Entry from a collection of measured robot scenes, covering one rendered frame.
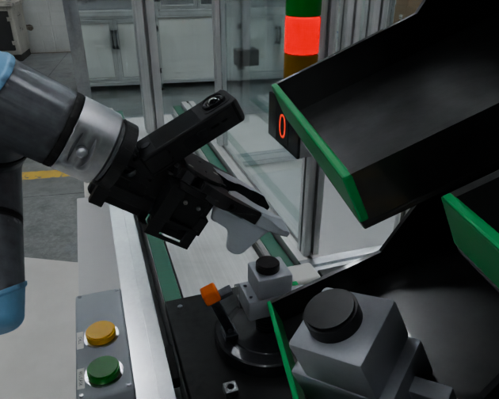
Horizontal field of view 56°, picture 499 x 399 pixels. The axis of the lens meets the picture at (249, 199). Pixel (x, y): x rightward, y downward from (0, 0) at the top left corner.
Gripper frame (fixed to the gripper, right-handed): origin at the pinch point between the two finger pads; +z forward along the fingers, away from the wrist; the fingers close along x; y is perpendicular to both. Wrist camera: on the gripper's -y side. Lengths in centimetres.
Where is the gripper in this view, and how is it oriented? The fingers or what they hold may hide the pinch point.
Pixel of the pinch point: (273, 211)
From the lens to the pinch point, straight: 56.0
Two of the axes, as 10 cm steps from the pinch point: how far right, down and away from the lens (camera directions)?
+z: 7.8, 3.9, 4.9
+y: -5.5, 8.1, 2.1
